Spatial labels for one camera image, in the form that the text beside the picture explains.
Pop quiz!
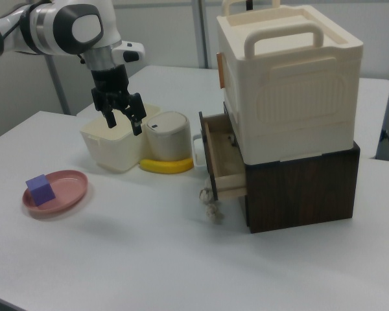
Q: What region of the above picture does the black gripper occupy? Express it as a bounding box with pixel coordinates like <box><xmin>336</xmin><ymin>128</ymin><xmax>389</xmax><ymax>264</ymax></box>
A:
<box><xmin>91</xmin><ymin>63</ymin><xmax>147</xmax><ymax>136</ymax></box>

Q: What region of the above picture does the wooden drawer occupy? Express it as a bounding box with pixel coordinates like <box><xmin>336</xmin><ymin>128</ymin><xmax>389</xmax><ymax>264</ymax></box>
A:
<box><xmin>198</xmin><ymin>111</ymin><xmax>248</xmax><ymax>200</ymax></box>

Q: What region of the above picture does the dark wood drawer cabinet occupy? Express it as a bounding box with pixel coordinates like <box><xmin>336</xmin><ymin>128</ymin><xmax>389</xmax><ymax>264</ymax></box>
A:
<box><xmin>222</xmin><ymin>102</ymin><xmax>361</xmax><ymax>234</ymax></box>

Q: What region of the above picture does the cream rectangular plastic bin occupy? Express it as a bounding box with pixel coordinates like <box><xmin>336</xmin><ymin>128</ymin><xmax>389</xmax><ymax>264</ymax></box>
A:
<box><xmin>80</xmin><ymin>103</ymin><xmax>161</xmax><ymax>172</ymax></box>

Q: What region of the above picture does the cylindrical white lidded trash can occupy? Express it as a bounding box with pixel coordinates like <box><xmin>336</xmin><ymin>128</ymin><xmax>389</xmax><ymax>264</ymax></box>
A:
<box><xmin>145</xmin><ymin>111</ymin><xmax>193</xmax><ymax>163</ymax></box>

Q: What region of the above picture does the yellow banana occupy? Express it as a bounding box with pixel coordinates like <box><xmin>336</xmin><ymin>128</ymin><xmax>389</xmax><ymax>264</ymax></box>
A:
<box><xmin>139</xmin><ymin>157</ymin><xmax>195</xmax><ymax>175</ymax></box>

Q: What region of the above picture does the pink plastic plate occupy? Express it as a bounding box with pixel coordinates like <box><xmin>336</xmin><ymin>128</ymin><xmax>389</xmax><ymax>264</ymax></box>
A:
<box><xmin>22</xmin><ymin>170</ymin><xmax>89</xmax><ymax>214</ymax></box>

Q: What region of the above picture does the purple cube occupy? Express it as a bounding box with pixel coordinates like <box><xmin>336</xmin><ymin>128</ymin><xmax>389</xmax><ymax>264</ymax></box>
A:
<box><xmin>25</xmin><ymin>174</ymin><xmax>56</xmax><ymax>206</ymax></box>

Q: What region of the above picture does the cream plastic storage box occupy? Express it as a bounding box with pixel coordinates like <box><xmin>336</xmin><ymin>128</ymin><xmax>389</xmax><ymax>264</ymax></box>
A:
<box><xmin>216</xmin><ymin>0</ymin><xmax>364</xmax><ymax>165</ymax></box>

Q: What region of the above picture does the white knotted rope pull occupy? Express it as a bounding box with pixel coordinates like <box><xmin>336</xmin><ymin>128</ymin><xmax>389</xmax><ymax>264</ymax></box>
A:
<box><xmin>198</xmin><ymin>178</ymin><xmax>224</xmax><ymax>226</ymax></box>

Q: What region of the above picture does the black power cable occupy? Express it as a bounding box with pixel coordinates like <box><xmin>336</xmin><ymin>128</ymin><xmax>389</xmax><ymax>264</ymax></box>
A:
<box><xmin>381</xmin><ymin>129</ymin><xmax>389</xmax><ymax>161</ymax></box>

